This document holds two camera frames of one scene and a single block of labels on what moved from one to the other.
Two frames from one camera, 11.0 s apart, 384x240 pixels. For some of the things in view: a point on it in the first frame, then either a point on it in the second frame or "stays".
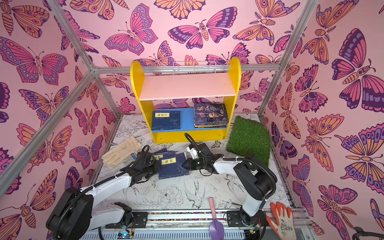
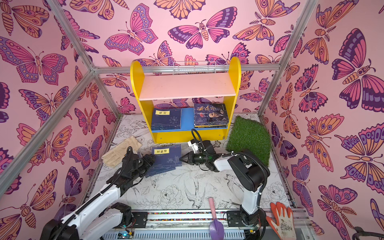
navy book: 158,156 to 159,168
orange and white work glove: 286,229 stays
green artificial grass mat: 249,136 stays
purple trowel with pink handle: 216,229 stays
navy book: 172,167 to 165,119
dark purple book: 210,114 stays
